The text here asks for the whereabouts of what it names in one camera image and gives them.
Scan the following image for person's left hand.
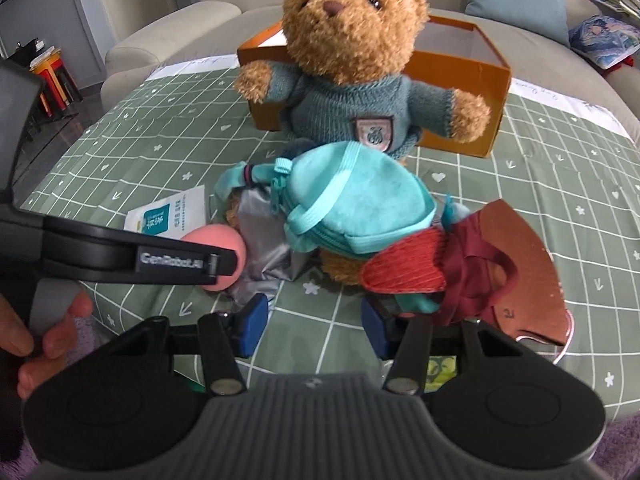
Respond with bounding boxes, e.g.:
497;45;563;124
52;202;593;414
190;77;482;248
0;291;95;401

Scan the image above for grey shiny cloth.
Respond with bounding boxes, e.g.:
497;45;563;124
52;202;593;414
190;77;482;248
220;187;313;311

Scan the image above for maroon cloth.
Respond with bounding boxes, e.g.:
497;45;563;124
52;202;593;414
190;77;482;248
435;210;521;326

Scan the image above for white teal packet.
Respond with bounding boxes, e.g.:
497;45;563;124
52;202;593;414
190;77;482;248
124;185;208;235

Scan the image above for red knitted pouch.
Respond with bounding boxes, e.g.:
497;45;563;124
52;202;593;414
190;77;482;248
360;227;451;293

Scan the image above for orange cardboard box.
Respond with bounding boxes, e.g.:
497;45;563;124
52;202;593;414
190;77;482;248
236;14;512;158

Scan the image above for pink foam ball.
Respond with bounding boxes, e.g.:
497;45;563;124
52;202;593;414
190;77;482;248
177;225;247;293

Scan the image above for beige sofa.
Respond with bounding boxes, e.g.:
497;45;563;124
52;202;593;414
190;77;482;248
100;0;640;161

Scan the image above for brown teddy bear teal sweater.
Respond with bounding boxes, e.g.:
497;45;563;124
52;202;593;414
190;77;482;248
235;0;492;162

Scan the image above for red stacked stools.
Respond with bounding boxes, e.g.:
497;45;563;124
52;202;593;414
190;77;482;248
30;47;83;111

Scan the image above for brown leather piece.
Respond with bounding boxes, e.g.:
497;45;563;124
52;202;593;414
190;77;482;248
472;199;573;346

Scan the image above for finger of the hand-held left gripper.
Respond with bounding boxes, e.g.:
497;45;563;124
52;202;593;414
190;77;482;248
42;217;239;288

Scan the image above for teal plush pouch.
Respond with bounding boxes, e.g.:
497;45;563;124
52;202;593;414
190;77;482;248
215;141;436;256

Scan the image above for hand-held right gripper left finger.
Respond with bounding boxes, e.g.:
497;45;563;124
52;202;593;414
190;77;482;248
107;294;268;395

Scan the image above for yellow green packet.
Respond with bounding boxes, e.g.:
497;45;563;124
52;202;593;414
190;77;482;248
425;355;458;386

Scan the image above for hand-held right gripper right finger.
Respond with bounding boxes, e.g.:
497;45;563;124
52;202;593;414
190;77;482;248
361;300;507;395

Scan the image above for blue printed cushion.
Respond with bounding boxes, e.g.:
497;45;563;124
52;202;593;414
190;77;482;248
569;12;640;71

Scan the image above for purple rug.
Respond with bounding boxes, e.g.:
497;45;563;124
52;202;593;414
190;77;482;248
0;317;640;480

